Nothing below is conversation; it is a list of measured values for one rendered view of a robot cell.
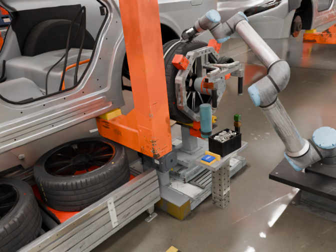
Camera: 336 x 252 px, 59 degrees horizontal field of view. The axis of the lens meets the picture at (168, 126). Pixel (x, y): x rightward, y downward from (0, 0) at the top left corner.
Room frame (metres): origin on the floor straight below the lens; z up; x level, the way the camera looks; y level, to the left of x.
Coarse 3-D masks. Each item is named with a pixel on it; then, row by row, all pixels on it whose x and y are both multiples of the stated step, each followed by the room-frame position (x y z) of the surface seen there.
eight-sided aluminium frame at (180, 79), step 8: (200, 48) 2.23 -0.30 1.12; (208, 48) 2.23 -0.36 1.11; (192, 56) 2.10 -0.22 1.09; (216, 56) 2.30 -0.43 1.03; (184, 72) 2.03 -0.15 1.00; (176, 80) 2.03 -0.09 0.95; (184, 80) 2.02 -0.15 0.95; (224, 80) 2.37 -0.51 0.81; (176, 88) 2.04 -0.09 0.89; (184, 88) 2.02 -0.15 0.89; (176, 96) 2.04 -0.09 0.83; (184, 96) 2.02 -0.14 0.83; (176, 104) 2.04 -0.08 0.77; (184, 104) 2.01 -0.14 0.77; (184, 112) 2.07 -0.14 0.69; (192, 112) 2.07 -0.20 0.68
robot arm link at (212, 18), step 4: (208, 12) 2.03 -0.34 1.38; (212, 12) 2.02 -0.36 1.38; (216, 12) 2.04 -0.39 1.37; (204, 16) 2.05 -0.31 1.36; (208, 16) 2.01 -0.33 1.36; (212, 16) 2.00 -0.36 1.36; (216, 16) 2.02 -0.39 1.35; (200, 20) 2.07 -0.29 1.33; (204, 20) 2.04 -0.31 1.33; (208, 20) 2.02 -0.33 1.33; (212, 20) 2.00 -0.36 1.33; (216, 20) 2.00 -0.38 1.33; (200, 24) 2.07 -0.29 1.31; (204, 24) 2.05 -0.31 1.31; (208, 24) 2.02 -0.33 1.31; (212, 24) 2.01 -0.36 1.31; (204, 28) 2.07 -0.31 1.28; (208, 28) 2.04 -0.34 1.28
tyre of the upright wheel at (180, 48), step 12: (168, 48) 2.24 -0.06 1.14; (180, 48) 2.16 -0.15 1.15; (192, 48) 2.23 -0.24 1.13; (168, 60) 2.13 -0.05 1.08; (168, 72) 2.06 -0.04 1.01; (168, 84) 2.03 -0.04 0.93; (168, 96) 2.03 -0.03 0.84; (168, 108) 2.05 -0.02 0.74; (180, 120) 2.10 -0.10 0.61; (192, 120) 2.19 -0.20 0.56
